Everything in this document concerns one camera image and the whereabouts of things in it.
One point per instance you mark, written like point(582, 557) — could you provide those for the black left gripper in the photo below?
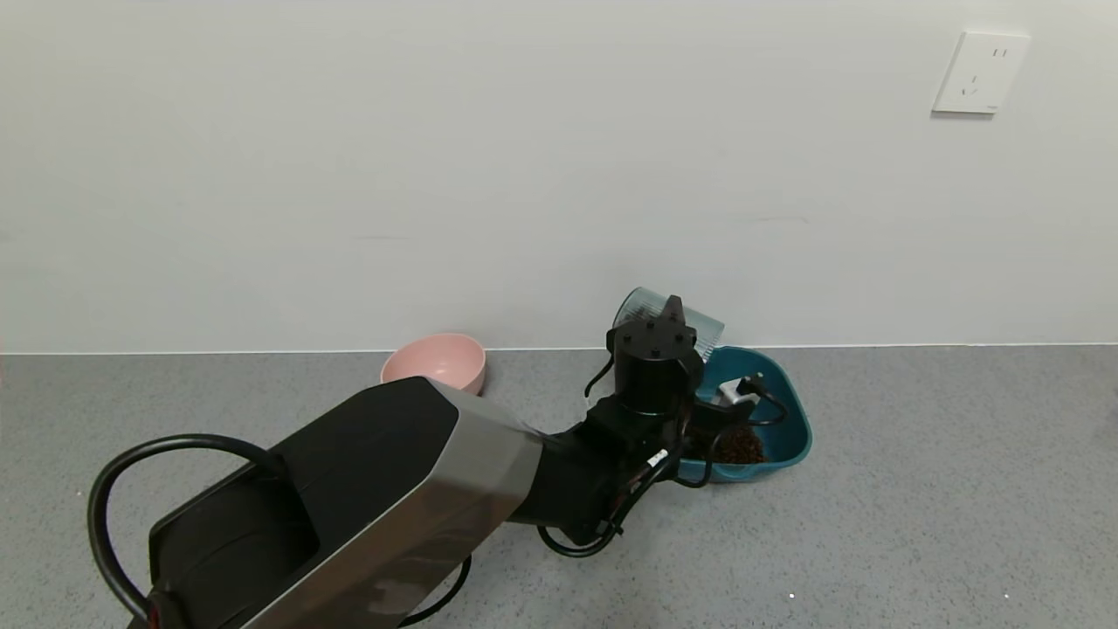
point(706, 393)

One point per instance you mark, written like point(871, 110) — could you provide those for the white wall socket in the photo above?
point(980, 74)

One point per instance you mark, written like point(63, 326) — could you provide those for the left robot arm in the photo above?
point(419, 489)

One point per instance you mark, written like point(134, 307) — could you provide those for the brown solid pellets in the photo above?
point(742, 445)

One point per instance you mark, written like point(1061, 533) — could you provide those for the transparent teal ribbed cup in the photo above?
point(642, 307)

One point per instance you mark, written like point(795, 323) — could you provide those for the pink plastic bowl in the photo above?
point(437, 362)

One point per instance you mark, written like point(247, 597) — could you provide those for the teal square plastic basin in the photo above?
point(786, 419)

